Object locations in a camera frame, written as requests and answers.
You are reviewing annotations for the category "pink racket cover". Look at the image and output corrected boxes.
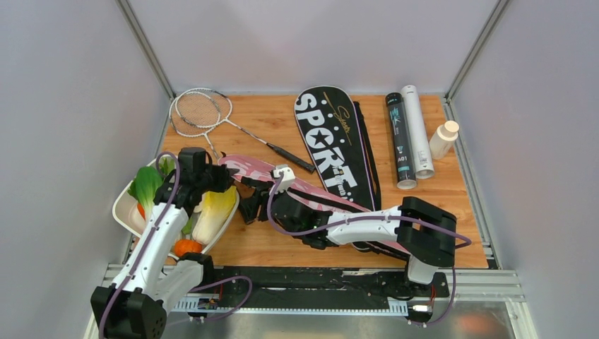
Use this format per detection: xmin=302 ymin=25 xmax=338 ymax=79
xmin=218 ymin=155 xmax=410 ymax=261

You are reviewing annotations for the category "black silver racket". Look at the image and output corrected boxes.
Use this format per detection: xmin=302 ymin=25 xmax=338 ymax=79
xmin=169 ymin=88 xmax=317 ymax=175

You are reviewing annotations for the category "black racket cover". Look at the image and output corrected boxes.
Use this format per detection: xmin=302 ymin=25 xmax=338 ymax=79
xmin=294 ymin=85 xmax=381 ymax=210

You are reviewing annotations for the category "black shuttlecock tube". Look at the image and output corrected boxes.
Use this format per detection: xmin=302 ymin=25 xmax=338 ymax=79
xmin=385 ymin=92 xmax=417 ymax=190

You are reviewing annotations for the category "white shuttlecock tube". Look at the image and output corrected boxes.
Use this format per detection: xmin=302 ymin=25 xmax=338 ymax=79
xmin=400 ymin=85 xmax=435 ymax=179

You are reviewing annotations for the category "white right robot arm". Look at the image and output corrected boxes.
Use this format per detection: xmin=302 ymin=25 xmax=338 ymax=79
xmin=235 ymin=174 xmax=471 ymax=295

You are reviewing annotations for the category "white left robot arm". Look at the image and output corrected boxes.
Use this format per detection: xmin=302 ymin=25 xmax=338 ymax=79
xmin=90 ymin=147 xmax=233 ymax=338

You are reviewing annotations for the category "yellow white cabbage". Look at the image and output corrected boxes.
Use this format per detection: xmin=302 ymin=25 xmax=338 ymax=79
xmin=191 ymin=186 xmax=237 ymax=245

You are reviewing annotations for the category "green leafy vegetable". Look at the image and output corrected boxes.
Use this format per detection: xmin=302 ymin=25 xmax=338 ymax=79
xmin=158 ymin=157 xmax=176 ymax=177

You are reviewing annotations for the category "green bok choy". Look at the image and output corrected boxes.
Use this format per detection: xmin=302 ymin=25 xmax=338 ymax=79
xmin=127 ymin=166 xmax=163 ymax=220

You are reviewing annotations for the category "white silver racket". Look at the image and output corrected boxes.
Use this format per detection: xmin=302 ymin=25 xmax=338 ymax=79
xmin=169 ymin=88 xmax=232 ymax=160

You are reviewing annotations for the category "orange carrot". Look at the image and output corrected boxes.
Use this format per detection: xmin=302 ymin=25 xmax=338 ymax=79
xmin=173 ymin=239 xmax=203 ymax=257

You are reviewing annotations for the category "white vegetable tray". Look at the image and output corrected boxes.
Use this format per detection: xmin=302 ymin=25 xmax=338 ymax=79
xmin=112 ymin=156 xmax=240 ymax=256

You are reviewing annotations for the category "cream bottle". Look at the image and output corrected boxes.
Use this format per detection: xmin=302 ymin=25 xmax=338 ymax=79
xmin=429 ymin=120 xmax=460 ymax=160

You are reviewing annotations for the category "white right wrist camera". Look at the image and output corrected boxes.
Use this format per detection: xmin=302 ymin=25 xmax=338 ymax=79
xmin=271 ymin=164 xmax=296 ymax=186

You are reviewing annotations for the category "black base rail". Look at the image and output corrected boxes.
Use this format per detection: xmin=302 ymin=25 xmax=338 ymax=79
xmin=170 ymin=264 xmax=450 ymax=312

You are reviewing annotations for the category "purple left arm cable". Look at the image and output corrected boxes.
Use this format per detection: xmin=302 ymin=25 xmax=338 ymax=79
xmin=97 ymin=150 xmax=254 ymax=339

